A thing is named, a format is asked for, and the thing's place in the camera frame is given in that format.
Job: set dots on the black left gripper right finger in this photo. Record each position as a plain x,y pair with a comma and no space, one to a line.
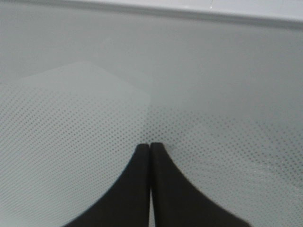
177,202

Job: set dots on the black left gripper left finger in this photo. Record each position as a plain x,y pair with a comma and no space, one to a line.
127,202

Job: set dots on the white microwave door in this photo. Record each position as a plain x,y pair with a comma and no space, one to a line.
82,83

